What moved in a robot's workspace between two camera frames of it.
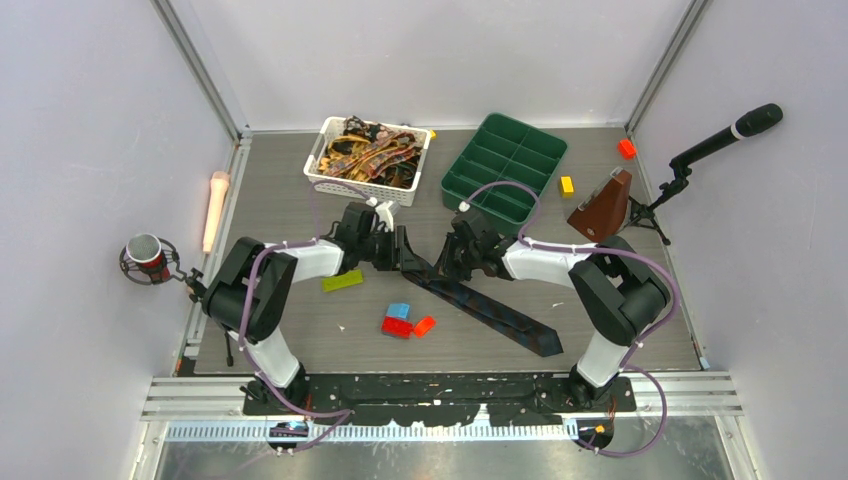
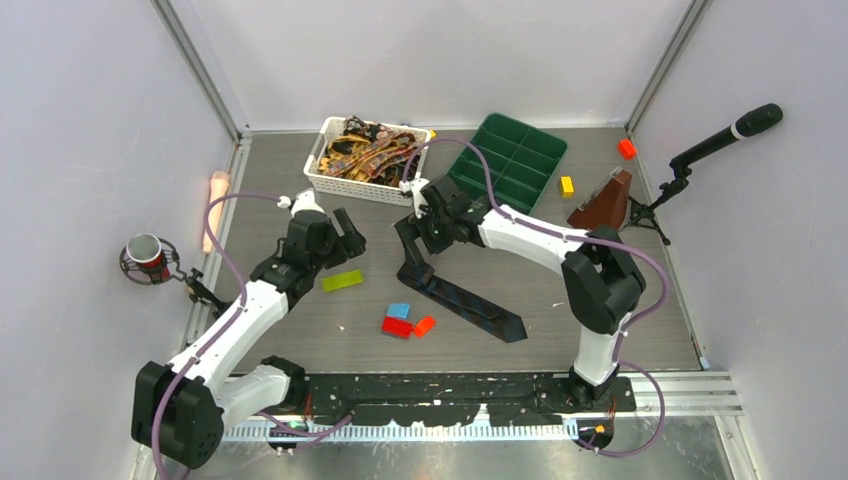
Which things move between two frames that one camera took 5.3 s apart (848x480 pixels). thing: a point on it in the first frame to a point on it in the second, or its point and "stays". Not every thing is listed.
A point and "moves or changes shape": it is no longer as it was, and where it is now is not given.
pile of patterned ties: x=370 y=152 stays
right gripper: x=445 y=265 to x=409 y=230
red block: x=398 y=327 stays
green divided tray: x=503 y=174 stays
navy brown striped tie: x=501 y=315 moves or changes shape
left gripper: x=408 y=261 to x=352 y=241
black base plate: x=455 y=400 stays
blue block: x=398 y=310 stays
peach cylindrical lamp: x=219 y=185 stays
